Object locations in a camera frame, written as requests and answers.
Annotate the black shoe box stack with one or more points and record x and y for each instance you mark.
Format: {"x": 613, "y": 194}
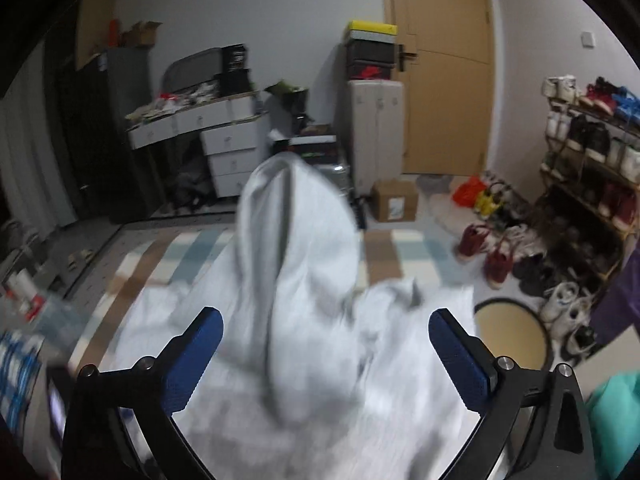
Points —
{"x": 366, "y": 60}

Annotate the round beige stool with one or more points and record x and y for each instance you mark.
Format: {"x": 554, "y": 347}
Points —
{"x": 509, "y": 328}

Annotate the black wardrobe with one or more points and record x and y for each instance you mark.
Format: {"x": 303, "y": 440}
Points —
{"x": 87, "y": 116}

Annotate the cardboard box on wardrobe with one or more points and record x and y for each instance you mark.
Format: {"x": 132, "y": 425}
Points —
{"x": 141, "y": 35}

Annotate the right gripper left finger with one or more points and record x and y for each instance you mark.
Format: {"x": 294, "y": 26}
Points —
{"x": 96, "y": 443}

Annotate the teal garment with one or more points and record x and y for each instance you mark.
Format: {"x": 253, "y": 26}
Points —
{"x": 613, "y": 414}

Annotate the black red shoe box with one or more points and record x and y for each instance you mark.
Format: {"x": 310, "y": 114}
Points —
{"x": 315, "y": 149}

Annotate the checkered bed cover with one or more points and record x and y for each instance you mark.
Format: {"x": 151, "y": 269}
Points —
{"x": 182, "y": 257}

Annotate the light grey hoodie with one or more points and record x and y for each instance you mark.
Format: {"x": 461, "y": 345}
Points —
{"x": 314, "y": 378}

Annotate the wooden door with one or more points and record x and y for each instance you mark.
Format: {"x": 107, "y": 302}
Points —
{"x": 446, "y": 63}

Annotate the wall light switch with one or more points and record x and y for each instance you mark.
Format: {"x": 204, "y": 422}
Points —
{"x": 588, "y": 40}

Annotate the silver flat suitcase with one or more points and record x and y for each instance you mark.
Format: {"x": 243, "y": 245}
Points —
{"x": 339, "y": 176}

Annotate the cardboard box on floor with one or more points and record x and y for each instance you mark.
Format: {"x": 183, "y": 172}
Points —
{"x": 394, "y": 201}

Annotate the yellow lid shoe box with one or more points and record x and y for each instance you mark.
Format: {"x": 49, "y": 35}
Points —
{"x": 370, "y": 31}

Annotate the blue plaid cloth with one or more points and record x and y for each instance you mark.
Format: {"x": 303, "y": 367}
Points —
{"x": 20, "y": 365}

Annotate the red plastic bag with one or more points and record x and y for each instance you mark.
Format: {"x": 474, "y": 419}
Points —
{"x": 467, "y": 192}

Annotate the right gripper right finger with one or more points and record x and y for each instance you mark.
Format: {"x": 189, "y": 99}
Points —
{"x": 557, "y": 444}

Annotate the purple bag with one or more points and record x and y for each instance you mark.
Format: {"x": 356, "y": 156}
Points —
{"x": 619, "y": 307}

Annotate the white drawer desk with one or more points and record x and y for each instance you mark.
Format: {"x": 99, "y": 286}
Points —
{"x": 233, "y": 133}

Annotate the wooden shoe rack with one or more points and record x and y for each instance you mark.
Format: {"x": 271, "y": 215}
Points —
{"x": 591, "y": 176}

